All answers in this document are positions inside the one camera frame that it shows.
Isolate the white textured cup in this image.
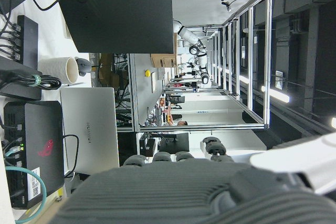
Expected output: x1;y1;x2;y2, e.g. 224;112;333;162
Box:
37;56;80;84

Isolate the bundled black cable green tie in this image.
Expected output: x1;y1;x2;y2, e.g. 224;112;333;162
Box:
0;72;62;91

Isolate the black mini PC red logo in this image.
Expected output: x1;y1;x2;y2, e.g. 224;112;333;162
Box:
3;100;66;210

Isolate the silver Huawei laptop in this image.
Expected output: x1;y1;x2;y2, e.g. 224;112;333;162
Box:
59;87;120;175

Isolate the grey computer mouse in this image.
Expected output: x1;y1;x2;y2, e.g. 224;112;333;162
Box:
76;58;93;77

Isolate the aluminium frame robot cell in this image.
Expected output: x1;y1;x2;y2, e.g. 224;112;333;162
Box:
128;0;274;133

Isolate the black computer monitor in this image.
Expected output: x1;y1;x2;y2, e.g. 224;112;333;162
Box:
51;0;175;55

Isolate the dark grey ribbed right hand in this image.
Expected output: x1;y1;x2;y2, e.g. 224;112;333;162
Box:
51;136;336;224

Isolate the black USB dock hub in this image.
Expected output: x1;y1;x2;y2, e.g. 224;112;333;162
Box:
16;15;39;72

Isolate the brown cardboard box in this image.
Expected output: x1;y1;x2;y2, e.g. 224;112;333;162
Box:
150;33;178;69

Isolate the teal ethernet cable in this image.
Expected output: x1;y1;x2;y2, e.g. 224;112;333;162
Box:
3;144;48;222

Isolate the frame mounted camera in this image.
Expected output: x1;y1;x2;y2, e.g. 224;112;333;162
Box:
220;0;233;13

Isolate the black flat device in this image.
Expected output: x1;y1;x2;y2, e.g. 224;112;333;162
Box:
0;58;43;102

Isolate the person in white shirt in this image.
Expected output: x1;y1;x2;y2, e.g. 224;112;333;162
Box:
164;105;188;128

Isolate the small black background monitor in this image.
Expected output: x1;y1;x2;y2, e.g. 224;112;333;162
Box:
158;132;190;154

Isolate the thin black laptop cable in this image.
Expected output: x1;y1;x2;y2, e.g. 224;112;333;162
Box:
62;134;80;178

